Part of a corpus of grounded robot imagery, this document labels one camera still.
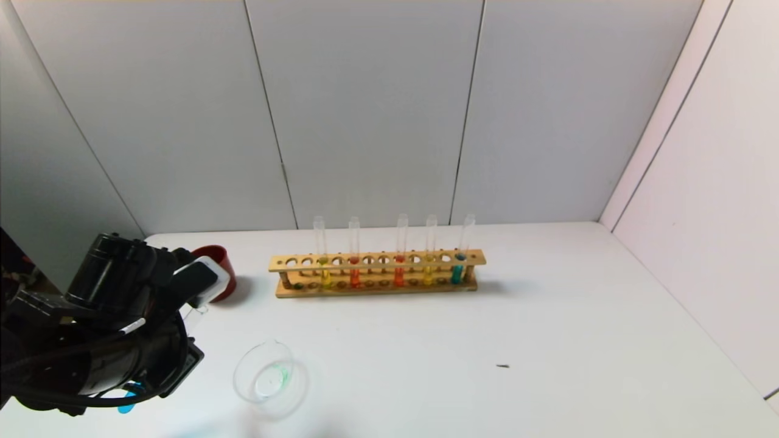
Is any clear glass dish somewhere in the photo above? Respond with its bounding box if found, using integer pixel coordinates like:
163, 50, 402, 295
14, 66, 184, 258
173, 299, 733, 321
234, 339, 297, 404

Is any red pigment glass test tube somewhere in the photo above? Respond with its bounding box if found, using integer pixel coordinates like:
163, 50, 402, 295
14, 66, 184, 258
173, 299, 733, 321
348, 217, 362, 289
393, 213, 409, 288

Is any wooden test tube rack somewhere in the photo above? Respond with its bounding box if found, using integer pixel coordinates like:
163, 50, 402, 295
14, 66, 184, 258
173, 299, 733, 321
269, 249, 487, 299

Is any dark red plastic cup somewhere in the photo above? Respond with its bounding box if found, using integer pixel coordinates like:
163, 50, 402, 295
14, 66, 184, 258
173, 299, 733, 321
190, 245, 237, 304

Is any yellow pigment glass test tube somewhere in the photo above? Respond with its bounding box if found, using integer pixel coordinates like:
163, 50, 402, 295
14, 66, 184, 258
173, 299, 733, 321
312, 216, 332, 290
422, 214, 438, 287

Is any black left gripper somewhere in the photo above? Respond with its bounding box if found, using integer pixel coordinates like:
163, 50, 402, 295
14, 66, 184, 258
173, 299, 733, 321
77, 310, 205, 398

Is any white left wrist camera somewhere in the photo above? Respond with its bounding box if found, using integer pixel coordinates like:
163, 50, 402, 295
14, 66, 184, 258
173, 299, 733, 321
172, 255, 232, 309

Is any blue pigment glass test tube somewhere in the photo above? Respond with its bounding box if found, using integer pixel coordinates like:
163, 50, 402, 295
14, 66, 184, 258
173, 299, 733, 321
450, 214, 476, 285
117, 306, 209, 415

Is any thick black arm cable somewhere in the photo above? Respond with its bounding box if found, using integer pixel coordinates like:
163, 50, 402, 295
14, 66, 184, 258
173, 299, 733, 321
12, 365, 189, 409

